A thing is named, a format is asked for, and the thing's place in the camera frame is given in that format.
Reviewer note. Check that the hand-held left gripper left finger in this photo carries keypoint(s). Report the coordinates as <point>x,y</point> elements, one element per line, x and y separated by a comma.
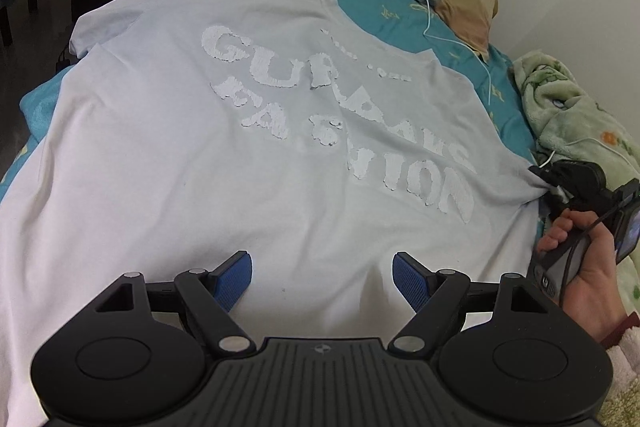
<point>234,281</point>

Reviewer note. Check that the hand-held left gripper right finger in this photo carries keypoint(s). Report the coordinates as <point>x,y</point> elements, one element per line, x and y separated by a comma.
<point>409,281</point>

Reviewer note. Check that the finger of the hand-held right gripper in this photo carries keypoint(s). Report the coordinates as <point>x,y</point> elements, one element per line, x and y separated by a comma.
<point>546,172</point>
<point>560,197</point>

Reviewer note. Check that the white printed t-shirt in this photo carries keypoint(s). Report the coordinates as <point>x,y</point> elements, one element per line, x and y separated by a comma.
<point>210,167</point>

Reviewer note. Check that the person's right forearm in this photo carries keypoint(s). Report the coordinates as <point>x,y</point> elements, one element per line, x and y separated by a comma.
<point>625,357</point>

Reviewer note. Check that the person's right hand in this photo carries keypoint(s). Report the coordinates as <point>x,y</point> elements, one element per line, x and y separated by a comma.
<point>600,277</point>

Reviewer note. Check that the green fleece blanket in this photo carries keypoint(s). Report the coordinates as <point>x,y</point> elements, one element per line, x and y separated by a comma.
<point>565,107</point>

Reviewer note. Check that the teal patterned bed sheet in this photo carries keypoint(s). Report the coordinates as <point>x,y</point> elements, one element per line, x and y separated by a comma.
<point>385,9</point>

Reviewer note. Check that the small black object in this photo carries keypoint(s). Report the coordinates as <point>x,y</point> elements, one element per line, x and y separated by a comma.
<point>64,59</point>

